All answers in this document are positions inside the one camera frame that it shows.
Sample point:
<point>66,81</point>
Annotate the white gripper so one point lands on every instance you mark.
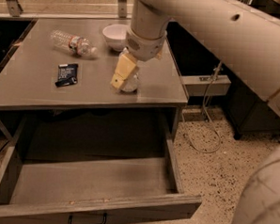
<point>145,47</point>

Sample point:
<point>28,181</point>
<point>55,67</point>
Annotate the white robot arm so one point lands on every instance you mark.
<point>247,41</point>

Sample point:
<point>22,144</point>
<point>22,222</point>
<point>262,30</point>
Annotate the clear plastic water bottle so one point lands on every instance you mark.
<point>73,44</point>

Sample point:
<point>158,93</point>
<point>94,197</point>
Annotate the open grey top drawer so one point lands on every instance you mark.
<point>43,181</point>

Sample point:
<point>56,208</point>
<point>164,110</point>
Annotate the white ceramic bowl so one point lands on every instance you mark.
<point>115,35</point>

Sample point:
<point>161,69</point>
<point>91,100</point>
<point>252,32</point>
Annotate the dark blue snack packet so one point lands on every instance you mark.
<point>67,75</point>

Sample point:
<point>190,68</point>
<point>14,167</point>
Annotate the grey metal cabinet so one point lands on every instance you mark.
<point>27,83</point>

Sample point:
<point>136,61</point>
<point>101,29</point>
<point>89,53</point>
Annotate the grey metal side bracket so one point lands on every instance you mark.
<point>200,85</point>

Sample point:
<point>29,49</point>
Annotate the metal rail with posts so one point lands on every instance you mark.
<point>118,9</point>

